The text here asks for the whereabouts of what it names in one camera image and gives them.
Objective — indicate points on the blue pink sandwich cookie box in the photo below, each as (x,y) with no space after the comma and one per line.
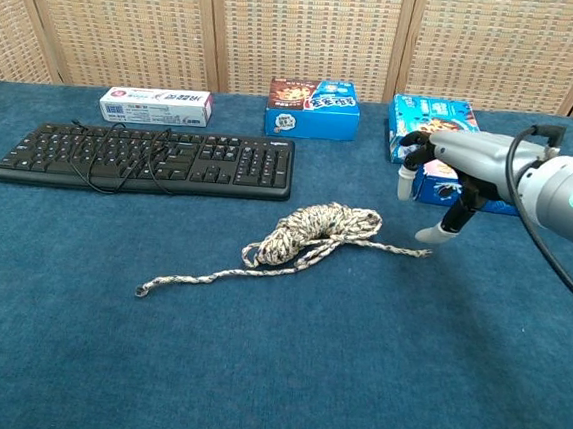
(439,190)

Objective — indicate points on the blue table cloth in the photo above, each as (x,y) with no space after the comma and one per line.
(253,362)

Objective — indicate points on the blue chocolate chip cookie box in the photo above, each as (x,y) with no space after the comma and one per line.
(425,116)

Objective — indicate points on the white toothpaste box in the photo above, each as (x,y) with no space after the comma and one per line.
(155,107)

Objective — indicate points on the woven folding screen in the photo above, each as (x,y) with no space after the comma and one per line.
(307,35)

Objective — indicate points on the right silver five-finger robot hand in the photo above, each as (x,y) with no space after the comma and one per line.
(477,153)

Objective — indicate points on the black computer keyboard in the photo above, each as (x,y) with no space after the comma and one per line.
(220,163)

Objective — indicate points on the blue and brown cookie box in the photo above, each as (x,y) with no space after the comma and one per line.
(315,116)

